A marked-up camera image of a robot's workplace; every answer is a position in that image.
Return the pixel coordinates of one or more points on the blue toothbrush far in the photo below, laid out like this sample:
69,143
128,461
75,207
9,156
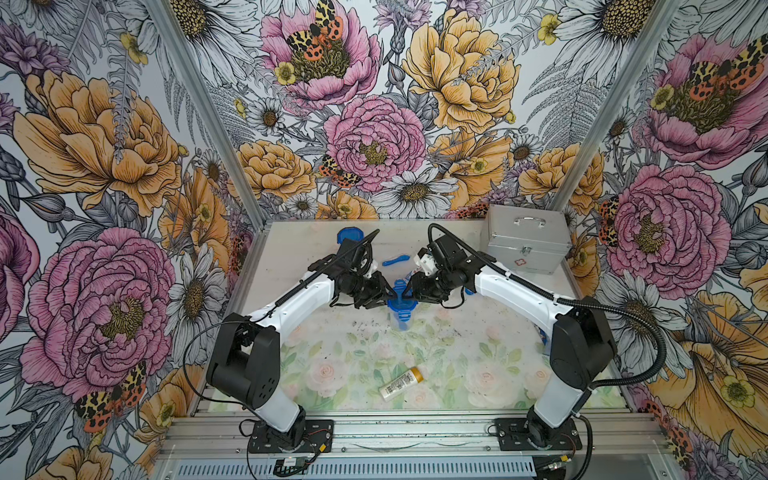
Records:
396,260

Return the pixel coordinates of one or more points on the aluminium front rail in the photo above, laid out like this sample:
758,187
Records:
418,445

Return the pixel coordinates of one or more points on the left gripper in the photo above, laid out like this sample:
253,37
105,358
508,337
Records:
379,293

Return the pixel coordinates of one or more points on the aluminium frame post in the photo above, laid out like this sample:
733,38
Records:
185,63
659,20

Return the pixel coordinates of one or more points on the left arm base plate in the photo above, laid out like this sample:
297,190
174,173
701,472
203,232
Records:
307,437

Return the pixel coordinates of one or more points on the silver metal case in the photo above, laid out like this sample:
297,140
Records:
526,239

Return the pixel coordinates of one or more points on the clear plastic cup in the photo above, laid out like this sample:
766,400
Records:
402,319

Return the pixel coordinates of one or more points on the left aluminium frame post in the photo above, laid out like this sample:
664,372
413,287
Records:
185,63

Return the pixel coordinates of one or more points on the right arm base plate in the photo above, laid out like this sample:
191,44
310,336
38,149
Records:
518,434

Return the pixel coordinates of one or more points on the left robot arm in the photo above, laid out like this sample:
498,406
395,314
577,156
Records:
246,361

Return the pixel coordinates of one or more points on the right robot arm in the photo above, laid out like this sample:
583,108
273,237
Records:
580,342

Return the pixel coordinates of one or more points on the white gold tube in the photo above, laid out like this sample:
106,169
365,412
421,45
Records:
409,378

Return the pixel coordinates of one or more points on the right aluminium frame post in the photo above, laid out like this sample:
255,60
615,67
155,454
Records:
659,20

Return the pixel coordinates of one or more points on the blue lid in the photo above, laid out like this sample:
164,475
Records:
401,305
353,234

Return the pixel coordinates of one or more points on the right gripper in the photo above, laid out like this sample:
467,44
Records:
417,284

